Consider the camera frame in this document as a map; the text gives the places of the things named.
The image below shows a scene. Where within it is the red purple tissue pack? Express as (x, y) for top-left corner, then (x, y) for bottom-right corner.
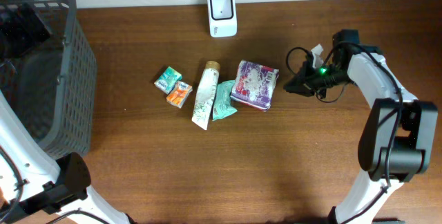
(231, 60), (279, 111)

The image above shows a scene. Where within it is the teal wet wipes pouch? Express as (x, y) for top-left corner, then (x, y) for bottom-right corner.
(212, 80), (238, 121)

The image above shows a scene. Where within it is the white tube with cork cap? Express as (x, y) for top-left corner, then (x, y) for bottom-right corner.
(191, 61), (220, 130)

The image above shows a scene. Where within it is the orange pocket tissue pack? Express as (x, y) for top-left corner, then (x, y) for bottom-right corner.
(166, 81), (193, 109)

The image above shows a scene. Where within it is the green pocket tissue pack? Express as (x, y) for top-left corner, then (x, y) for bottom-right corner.
(154, 66), (182, 94)

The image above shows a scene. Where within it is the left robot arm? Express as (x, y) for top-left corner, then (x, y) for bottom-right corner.
(1, 3), (131, 223)

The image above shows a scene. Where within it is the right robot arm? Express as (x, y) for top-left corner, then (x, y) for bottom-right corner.
(284, 29), (438, 223)

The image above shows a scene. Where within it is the white barcode scanner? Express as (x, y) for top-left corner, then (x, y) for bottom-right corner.
(207, 0), (238, 38)

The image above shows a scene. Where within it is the dark grey plastic basket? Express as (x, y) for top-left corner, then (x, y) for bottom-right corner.
(1, 0), (97, 159)

